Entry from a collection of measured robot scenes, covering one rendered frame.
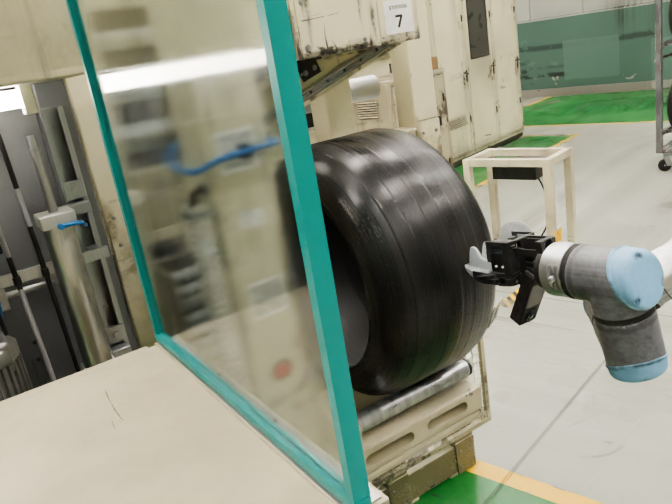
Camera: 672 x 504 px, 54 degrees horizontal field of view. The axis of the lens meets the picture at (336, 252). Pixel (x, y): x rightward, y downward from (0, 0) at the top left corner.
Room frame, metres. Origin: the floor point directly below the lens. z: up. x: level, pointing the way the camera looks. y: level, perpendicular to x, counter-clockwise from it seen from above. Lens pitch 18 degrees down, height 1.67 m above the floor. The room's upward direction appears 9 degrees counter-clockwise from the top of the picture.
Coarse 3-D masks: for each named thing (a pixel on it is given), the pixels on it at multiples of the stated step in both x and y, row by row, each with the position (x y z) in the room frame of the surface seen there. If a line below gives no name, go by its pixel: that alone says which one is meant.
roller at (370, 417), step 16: (448, 368) 1.33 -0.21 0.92; (464, 368) 1.34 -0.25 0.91; (416, 384) 1.28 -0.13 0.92; (432, 384) 1.29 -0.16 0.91; (448, 384) 1.31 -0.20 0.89; (384, 400) 1.24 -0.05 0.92; (400, 400) 1.24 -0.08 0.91; (416, 400) 1.26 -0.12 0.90; (368, 416) 1.20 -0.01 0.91; (384, 416) 1.21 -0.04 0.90
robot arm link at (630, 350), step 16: (608, 320) 0.88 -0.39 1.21; (624, 320) 0.87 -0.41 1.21; (640, 320) 0.87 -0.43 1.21; (656, 320) 0.88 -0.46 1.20; (608, 336) 0.89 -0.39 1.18; (624, 336) 0.87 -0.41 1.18; (640, 336) 0.87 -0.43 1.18; (656, 336) 0.87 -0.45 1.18; (608, 352) 0.90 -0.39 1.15; (624, 352) 0.87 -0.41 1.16; (640, 352) 0.87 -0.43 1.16; (656, 352) 0.87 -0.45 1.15; (608, 368) 0.91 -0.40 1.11; (624, 368) 0.88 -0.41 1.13; (640, 368) 0.87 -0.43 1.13; (656, 368) 0.87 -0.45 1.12
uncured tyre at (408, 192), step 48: (336, 144) 1.35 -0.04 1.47; (384, 144) 1.34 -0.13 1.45; (336, 192) 1.23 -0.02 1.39; (384, 192) 1.20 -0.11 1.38; (432, 192) 1.24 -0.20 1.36; (336, 240) 1.69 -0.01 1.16; (384, 240) 1.15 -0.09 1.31; (432, 240) 1.17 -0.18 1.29; (480, 240) 1.22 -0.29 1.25; (336, 288) 1.64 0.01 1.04; (384, 288) 1.13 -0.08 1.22; (432, 288) 1.14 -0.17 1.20; (480, 288) 1.20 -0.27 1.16; (384, 336) 1.15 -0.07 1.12; (432, 336) 1.15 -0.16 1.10; (480, 336) 1.25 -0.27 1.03; (384, 384) 1.20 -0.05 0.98
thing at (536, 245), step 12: (492, 240) 1.10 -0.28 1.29; (504, 240) 1.08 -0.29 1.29; (516, 240) 1.06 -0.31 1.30; (528, 240) 1.05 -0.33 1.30; (540, 240) 1.02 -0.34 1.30; (552, 240) 1.02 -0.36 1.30; (492, 252) 1.08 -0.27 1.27; (504, 252) 1.05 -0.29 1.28; (516, 252) 1.05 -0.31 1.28; (528, 252) 1.03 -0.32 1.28; (540, 252) 1.01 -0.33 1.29; (492, 264) 1.09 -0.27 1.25; (504, 264) 1.06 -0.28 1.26; (516, 264) 1.05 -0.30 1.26; (528, 264) 1.04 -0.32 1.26; (504, 276) 1.06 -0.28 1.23; (516, 276) 1.05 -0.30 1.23
